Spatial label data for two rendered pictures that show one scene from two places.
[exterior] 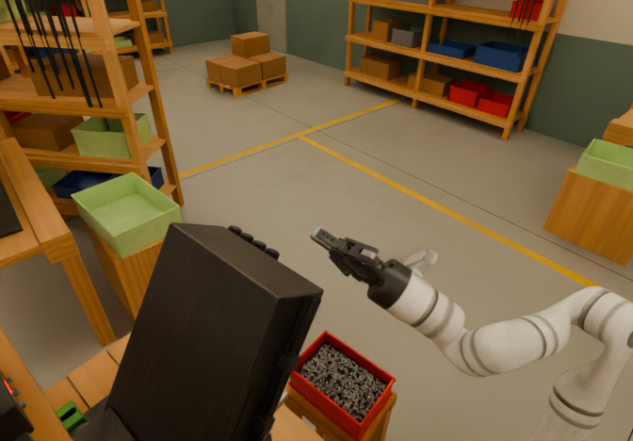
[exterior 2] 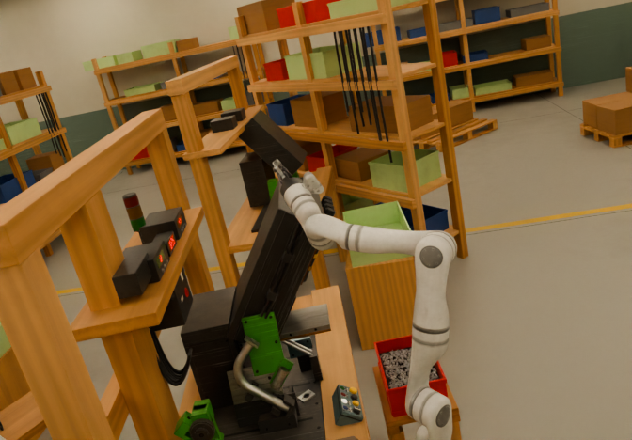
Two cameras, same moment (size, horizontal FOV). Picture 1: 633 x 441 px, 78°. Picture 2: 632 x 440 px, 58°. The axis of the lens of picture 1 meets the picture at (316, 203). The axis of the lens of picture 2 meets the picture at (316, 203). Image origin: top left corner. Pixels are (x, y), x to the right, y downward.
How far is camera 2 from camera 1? 1.48 m
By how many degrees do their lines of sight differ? 48
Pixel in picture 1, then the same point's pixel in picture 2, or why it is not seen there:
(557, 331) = (362, 231)
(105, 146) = (390, 179)
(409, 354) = not seen: outside the picture
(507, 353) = (309, 223)
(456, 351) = not seen: hidden behind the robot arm
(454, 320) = (301, 207)
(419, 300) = (291, 194)
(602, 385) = (418, 300)
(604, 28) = not seen: outside the picture
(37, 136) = (349, 166)
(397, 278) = (287, 182)
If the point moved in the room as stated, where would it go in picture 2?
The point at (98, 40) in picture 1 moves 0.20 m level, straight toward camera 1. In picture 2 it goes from (387, 83) to (382, 87)
